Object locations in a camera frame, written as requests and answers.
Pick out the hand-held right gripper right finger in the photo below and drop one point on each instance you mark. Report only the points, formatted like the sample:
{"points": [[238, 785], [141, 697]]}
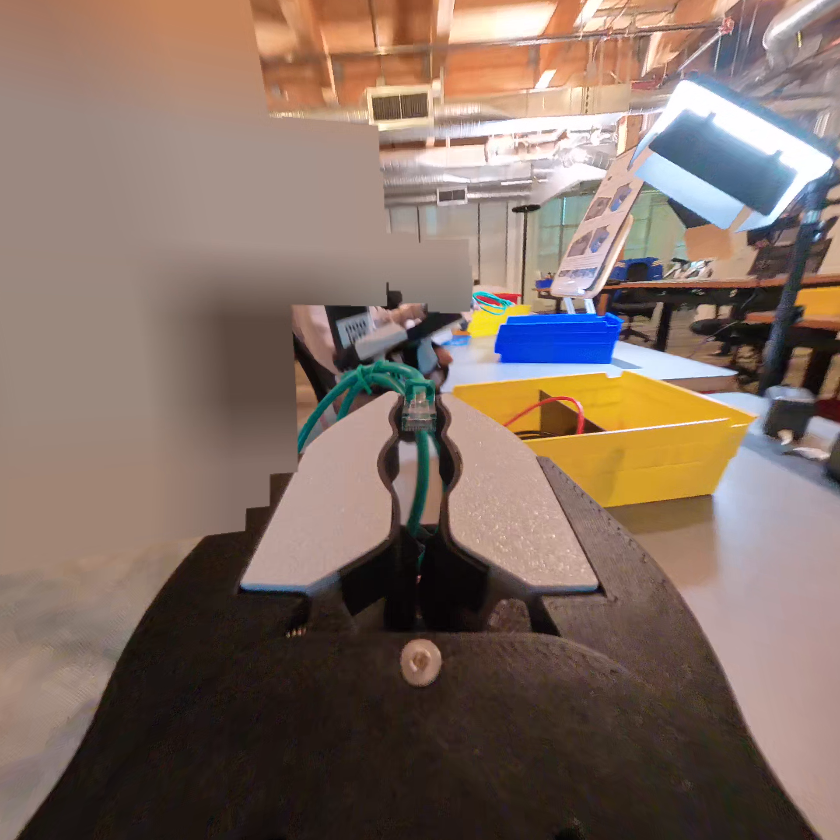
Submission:
{"points": [[512, 518]]}

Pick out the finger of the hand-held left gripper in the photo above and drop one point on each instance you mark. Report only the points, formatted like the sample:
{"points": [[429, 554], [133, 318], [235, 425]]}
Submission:
{"points": [[384, 341]]}

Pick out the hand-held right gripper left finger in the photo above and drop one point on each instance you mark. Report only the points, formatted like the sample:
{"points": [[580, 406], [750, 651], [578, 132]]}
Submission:
{"points": [[328, 512]]}

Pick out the person's left forearm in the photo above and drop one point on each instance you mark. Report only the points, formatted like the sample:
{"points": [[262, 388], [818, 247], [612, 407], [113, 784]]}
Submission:
{"points": [[312, 328]]}

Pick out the black bin divider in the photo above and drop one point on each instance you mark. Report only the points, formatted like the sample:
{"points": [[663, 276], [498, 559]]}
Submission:
{"points": [[558, 417]]}

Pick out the small ceiling air vent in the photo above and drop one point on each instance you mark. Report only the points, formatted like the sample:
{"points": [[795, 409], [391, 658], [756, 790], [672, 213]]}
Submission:
{"points": [[451, 195]]}

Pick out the blue plastic bin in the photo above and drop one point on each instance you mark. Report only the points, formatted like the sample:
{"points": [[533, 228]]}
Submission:
{"points": [[558, 341]]}

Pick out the black floor lamp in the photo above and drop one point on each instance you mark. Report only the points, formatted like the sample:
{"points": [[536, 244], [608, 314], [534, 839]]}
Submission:
{"points": [[526, 207]]}

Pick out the large ceiling air vent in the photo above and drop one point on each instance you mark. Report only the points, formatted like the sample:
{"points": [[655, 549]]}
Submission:
{"points": [[399, 105]]}

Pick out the small tilted poster board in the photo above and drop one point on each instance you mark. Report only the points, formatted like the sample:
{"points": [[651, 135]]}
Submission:
{"points": [[597, 223]]}

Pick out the blue office chair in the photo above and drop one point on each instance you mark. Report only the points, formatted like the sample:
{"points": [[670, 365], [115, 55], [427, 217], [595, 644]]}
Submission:
{"points": [[633, 272]]}

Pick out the wooden top desk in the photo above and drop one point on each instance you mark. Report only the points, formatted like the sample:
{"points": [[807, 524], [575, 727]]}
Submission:
{"points": [[689, 285], [820, 325]]}

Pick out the black light stand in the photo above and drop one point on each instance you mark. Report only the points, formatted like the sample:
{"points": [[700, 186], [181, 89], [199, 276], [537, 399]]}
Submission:
{"points": [[791, 295]]}

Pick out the led light panel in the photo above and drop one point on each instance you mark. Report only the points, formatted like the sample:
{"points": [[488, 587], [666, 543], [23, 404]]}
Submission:
{"points": [[709, 164]]}

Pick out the small yellow plastic bin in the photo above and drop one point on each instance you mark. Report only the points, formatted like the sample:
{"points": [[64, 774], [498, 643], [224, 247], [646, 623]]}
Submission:
{"points": [[820, 302]]}

